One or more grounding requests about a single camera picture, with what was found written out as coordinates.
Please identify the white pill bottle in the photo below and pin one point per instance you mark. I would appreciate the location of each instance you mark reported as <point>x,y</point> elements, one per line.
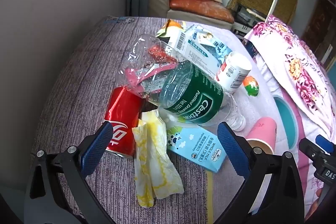
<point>233,71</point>

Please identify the red soda can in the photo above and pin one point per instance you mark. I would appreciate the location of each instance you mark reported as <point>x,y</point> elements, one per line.
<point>120,108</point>

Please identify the pink paper cup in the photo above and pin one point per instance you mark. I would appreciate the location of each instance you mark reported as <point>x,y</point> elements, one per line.
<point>262,129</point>

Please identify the white teal cardboard box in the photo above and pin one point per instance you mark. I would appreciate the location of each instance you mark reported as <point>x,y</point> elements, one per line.
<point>194,53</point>

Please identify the small orange green toy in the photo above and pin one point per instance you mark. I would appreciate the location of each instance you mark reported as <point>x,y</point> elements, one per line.
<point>250,85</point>

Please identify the clear bottle with green label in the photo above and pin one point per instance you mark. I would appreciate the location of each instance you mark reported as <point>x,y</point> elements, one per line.
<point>194,98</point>

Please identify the orange white black snack bag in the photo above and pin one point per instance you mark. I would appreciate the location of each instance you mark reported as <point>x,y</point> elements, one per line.
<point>170,27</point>

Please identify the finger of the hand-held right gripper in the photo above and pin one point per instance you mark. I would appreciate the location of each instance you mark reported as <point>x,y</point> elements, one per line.
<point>325,142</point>
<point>311,150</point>

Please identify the pink snack packet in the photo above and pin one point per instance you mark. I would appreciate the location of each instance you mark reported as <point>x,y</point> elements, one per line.
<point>132,79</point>

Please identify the blue white plastic packet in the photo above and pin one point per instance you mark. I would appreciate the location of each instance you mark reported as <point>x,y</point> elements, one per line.
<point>219,48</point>

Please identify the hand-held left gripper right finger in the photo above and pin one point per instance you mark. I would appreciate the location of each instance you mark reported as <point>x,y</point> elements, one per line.
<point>232,150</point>

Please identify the light blue milk carton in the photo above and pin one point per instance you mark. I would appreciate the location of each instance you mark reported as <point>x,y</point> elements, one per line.
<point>199,145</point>

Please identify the purple striped tablecloth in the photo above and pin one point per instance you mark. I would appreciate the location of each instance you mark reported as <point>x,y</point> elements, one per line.
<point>78,77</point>

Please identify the orange seat cushion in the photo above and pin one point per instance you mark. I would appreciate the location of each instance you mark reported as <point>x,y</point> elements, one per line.
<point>199,7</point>

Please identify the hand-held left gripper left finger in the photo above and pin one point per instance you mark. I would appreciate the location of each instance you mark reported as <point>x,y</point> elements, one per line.
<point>97,145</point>

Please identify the pink floral blanket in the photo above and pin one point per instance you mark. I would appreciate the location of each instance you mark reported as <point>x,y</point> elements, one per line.
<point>296,61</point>

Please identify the black stereo stack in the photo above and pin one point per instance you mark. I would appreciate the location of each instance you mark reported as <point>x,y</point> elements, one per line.
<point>244,16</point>

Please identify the brown wooden door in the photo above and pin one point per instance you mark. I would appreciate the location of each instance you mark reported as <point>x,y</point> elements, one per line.
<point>317,22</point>

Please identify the white yellow tissue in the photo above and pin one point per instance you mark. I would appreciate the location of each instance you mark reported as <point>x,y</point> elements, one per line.
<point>152,161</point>

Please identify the teal plastic basin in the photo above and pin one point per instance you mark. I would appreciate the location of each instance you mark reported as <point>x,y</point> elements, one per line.
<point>286,119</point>

